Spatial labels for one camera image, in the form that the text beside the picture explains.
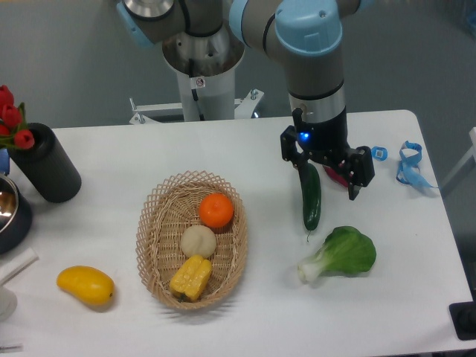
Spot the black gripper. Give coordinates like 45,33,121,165
280,108,375,201

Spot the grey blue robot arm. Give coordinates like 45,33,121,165
117,1,374,199

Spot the woven wicker basket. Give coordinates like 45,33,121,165
136,171,248,309

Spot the yellow bell pepper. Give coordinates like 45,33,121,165
170,255,212,302

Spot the red object behind gripper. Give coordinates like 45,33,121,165
324,166,349,189

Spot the green cucumber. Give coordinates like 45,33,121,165
301,163,322,235

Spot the green bok choy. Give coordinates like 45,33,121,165
297,226,377,283

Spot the orange mandarin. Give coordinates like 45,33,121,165
199,193,234,228

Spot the black device at table corner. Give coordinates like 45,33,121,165
449,301,475,341

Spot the yellow mango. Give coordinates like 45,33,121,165
56,266,115,306

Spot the black cylindrical vase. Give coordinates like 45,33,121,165
8,123,82,203

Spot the black metal bowl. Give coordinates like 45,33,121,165
1,174,33,254

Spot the red tulip bouquet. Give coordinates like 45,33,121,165
1,85,35,150

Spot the white lamp stand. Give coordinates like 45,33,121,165
1,248,39,322

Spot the blue ribbon lanyard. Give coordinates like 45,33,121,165
395,140,440,190

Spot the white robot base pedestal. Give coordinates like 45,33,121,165
129,22,264,124

